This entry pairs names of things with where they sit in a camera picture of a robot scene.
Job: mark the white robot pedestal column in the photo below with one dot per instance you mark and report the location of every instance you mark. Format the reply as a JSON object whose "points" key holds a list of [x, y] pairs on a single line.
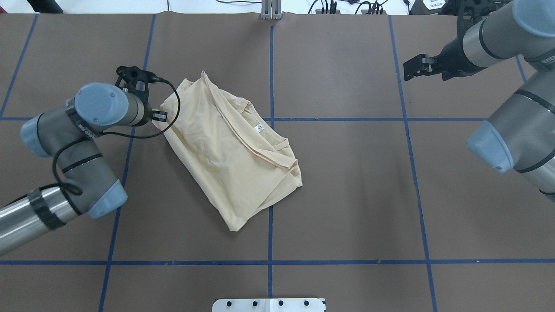
{"points": [[270, 305]]}

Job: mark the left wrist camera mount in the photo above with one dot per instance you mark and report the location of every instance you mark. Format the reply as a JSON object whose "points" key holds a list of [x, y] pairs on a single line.
{"points": [[135, 81]]}

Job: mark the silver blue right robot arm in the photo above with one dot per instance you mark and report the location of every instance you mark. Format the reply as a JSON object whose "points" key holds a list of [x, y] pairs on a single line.
{"points": [[519, 135]]}

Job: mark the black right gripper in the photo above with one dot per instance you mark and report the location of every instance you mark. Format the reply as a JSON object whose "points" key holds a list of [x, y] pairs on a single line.
{"points": [[451, 57]]}

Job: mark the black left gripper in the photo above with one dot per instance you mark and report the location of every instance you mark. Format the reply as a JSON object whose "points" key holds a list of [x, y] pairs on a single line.
{"points": [[148, 114]]}

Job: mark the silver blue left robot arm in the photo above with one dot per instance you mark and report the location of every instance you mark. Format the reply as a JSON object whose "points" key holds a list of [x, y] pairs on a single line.
{"points": [[85, 183]]}

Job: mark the aluminium frame post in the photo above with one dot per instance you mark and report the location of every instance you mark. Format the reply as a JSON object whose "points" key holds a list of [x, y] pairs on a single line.
{"points": [[271, 9]]}

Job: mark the black label printer box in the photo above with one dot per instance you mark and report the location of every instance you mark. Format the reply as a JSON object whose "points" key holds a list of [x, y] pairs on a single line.
{"points": [[428, 7]]}

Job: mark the beige long sleeve shirt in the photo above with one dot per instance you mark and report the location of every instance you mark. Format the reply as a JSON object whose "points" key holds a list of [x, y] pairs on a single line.
{"points": [[230, 151]]}

